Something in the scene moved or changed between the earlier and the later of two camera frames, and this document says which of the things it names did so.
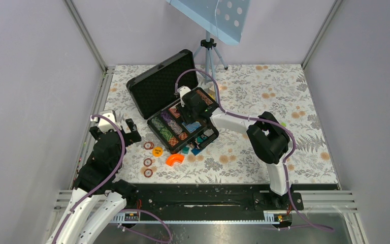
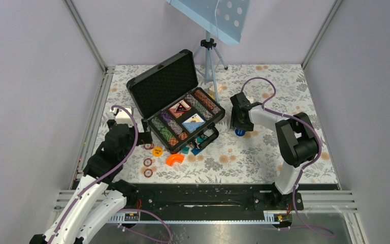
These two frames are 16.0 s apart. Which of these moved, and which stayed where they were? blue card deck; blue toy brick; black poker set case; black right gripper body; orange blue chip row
Moved: black right gripper body
Stayed: blue card deck; black poker set case; blue toy brick; orange blue chip row
